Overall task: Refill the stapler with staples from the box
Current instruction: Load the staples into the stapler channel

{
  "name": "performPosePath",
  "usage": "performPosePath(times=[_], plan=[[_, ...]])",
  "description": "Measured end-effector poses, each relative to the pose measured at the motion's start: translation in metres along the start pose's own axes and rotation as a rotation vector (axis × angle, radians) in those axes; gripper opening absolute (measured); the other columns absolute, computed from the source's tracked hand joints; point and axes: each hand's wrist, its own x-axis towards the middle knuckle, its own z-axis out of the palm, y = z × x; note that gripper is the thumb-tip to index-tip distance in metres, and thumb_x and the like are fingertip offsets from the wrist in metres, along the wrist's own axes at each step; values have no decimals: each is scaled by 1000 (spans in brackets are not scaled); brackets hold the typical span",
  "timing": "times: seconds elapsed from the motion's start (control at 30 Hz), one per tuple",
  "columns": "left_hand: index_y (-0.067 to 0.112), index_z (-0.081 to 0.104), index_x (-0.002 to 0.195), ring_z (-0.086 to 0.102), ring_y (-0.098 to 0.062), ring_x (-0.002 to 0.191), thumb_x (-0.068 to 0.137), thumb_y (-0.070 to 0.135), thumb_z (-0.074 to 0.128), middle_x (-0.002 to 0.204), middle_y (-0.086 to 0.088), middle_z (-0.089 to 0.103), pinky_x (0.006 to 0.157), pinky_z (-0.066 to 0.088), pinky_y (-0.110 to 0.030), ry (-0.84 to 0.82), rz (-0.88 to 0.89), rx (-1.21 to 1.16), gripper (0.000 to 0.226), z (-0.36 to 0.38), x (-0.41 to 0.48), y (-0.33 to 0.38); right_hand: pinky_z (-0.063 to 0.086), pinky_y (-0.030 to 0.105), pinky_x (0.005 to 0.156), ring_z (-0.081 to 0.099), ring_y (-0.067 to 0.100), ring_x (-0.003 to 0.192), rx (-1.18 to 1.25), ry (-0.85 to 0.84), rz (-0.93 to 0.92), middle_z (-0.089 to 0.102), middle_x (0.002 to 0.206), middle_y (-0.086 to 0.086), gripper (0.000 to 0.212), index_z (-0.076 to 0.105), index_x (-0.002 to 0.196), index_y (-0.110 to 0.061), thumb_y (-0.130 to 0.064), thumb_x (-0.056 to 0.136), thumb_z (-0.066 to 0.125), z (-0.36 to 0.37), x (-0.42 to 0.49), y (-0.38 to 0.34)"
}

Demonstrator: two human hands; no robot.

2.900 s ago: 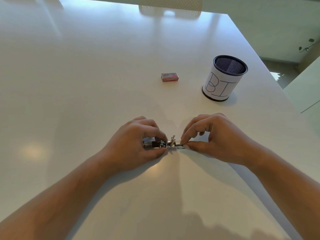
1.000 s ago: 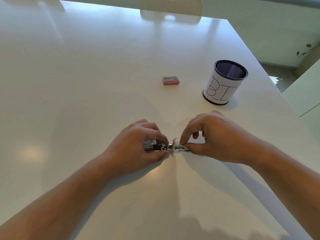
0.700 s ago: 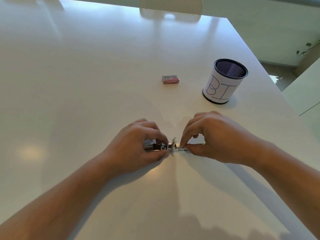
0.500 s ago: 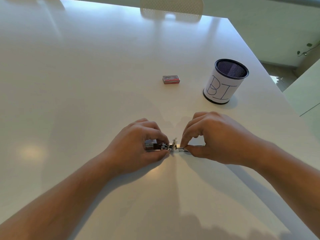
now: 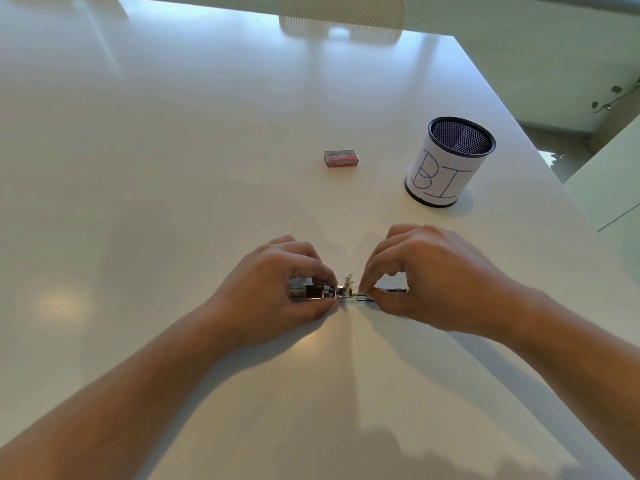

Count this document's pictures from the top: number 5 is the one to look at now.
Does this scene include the person's right forearm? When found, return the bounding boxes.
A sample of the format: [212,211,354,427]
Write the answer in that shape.
[495,287,640,476]

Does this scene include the silver metal stapler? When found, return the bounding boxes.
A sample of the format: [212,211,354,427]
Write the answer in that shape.
[289,273,411,302]

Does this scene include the small red staple box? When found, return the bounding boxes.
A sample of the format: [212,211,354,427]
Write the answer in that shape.
[323,149,360,168]

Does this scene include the white side cabinet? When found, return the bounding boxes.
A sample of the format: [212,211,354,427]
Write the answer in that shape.
[564,115,640,233]

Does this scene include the black mesh cup paper label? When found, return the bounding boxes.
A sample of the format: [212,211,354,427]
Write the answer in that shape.
[404,117,497,209]

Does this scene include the person's right hand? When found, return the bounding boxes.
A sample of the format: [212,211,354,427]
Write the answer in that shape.
[357,224,541,341]

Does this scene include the green trailing plant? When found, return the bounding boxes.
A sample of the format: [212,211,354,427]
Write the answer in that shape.
[592,77,640,114]

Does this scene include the person's left hand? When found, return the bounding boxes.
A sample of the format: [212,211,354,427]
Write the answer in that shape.
[204,235,341,353]

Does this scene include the person's left forearm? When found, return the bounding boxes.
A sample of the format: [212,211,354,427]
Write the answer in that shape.
[0,301,238,480]

